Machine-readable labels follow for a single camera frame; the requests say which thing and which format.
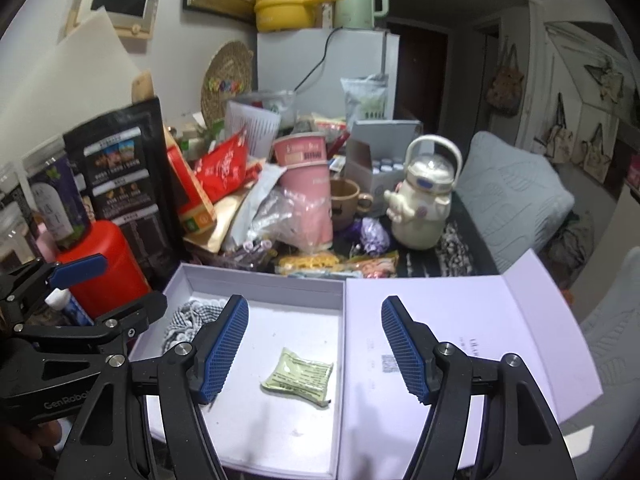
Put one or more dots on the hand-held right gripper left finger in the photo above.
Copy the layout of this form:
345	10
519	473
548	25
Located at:
222	355

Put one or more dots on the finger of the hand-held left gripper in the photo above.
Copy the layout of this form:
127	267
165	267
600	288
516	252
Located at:
130	317
77	266

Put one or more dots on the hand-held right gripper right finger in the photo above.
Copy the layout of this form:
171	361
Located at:
406	357

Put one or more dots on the lavender gift box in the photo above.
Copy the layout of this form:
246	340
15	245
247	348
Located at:
295	320

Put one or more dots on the person's left hand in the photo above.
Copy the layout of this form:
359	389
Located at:
25	437

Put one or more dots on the red canister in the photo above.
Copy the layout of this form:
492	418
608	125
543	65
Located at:
110	270

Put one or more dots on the blue tablet tube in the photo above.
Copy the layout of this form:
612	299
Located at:
75	310

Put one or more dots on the black white checkered scrunchie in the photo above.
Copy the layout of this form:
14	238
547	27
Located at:
180	320

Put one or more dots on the purple label jar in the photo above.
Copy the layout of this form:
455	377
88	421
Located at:
55	200

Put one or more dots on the pale green packet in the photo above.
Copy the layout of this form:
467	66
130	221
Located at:
297	375

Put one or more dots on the colourful candy packet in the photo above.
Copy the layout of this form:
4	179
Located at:
372	266

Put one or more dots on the black snack bag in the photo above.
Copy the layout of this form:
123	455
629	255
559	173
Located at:
120	170

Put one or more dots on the yellow snack packet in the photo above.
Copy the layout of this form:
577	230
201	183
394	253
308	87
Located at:
310	264

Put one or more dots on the purple scrunchie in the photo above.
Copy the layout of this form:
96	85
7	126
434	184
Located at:
374	235

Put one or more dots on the red yellow carton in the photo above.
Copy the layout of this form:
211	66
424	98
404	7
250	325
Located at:
192	195

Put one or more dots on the clear plastic bag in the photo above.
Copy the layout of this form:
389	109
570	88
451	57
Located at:
272	220

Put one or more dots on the white astronaut water bottle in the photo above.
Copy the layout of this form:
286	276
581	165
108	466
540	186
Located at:
420	205

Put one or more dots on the beige mug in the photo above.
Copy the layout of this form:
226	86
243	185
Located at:
345	202

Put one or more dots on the red snack bag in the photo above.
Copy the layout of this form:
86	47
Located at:
225	165

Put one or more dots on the white foam sheet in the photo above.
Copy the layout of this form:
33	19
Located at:
70	80

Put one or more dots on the small carton of vials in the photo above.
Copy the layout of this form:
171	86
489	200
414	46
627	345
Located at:
362	170

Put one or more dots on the grey quilted pillow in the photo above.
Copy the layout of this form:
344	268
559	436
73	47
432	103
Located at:
510	195

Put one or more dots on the grey quilted blanket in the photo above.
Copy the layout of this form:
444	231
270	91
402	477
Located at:
612	340

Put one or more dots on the pink paper cup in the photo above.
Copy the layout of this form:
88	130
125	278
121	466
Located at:
300	150

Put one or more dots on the white printed paper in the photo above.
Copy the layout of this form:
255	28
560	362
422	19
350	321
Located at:
252	125

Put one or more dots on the round woven placemat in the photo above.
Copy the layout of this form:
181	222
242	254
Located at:
225	70

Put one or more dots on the green white pouch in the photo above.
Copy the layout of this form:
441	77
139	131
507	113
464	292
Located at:
365	97

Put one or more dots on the hanging tote bag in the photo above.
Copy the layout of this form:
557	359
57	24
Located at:
506	85

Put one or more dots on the white fridge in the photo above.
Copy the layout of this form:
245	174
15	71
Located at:
290	60

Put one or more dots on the white house-shaped cabinet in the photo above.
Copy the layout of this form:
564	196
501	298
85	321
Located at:
585	90

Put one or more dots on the yellow pot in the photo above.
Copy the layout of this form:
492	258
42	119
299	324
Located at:
282	5

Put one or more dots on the pale green electric kettle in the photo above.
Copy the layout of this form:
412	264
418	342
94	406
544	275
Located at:
355	0

